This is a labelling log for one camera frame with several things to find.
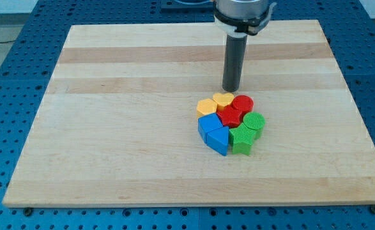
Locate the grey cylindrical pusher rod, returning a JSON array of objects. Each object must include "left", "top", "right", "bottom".
[{"left": 222, "top": 35, "right": 247, "bottom": 93}]

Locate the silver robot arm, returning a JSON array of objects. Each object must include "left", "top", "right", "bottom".
[{"left": 213, "top": 0, "right": 277, "bottom": 92}]

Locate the yellow heart block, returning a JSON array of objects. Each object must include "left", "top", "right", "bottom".
[{"left": 212, "top": 93, "right": 234, "bottom": 111}]

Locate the red cylinder block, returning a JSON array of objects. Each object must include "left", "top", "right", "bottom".
[{"left": 231, "top": 95, "right": 254, "bottom": 114}]

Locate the yellow hexagon block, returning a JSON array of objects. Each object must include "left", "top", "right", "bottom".
[{"left": 196, "top": 98, "right": 217, "bottom": 119}]

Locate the red star block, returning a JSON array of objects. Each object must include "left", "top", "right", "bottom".
[{"left": 216, "top": 105, "right": 243, "bottom": 128}]

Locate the green cylinder block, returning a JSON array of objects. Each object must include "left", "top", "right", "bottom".
[{"left": 243, "top": 112, "right": 266, "bottom": 140}]

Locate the blue pentagon block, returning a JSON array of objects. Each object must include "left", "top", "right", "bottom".
[{"left": 197, "top": 113, "right": 223, "bottom": 143}]

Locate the green star block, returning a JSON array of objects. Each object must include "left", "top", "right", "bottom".
[{"left": 229, "top": 123, "right": 257, "bottom": 155}]

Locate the blue triangle block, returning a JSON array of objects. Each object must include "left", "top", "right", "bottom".
[{"left": 206, "top": 126, "right": 229, "bottom": 156}]

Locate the light wooden board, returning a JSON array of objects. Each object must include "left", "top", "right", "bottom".
[{"left": 3, "top": 20, "right": 375, "bottom": 208}]

